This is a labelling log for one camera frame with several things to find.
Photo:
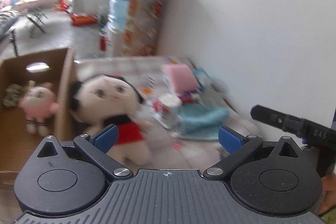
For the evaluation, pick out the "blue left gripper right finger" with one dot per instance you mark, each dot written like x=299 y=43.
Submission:
x=230 y=140

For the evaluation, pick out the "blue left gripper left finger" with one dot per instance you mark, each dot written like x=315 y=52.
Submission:
x=106 y=138

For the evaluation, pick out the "light blue towel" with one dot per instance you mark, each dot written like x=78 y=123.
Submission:
x=200 y=122

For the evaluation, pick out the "red white packet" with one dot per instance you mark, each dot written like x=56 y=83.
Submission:
x=190 y=97

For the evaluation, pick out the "white plush can toy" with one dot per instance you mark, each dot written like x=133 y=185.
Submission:
x=166 y=110

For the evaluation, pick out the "pink bunny plush toy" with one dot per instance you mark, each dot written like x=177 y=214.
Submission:
x=39 y=105

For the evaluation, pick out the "pink sponge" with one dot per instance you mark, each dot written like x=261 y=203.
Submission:
x=179 y=78

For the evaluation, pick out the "blue white carton box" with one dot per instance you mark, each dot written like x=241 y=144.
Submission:
x=203 y=79

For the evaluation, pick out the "person right hand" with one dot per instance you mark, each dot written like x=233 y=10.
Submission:
x=329 y=190

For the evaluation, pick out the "black-haired plush doll red dress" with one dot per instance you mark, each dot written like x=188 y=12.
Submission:
x=103 y=100

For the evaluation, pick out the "checkered pink mat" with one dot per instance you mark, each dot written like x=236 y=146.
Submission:
x=167 y=151

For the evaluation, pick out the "brown cardboard box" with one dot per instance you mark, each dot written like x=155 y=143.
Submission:
x=56 y=67

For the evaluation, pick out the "white water dispenser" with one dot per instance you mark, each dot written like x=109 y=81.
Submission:
x=116 y=42

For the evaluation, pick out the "green crumpled cloth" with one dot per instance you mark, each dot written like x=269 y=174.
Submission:
x=12 y=95

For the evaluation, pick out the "red basket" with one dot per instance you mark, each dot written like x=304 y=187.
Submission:
x=82 y=19

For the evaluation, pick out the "folding stool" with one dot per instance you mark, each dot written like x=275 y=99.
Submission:
x=34 y=21

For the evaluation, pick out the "low table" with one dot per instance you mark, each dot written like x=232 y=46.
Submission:
x=31 y=4

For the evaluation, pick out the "bed with grey blanket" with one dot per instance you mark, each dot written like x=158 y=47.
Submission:
x=7 y=20

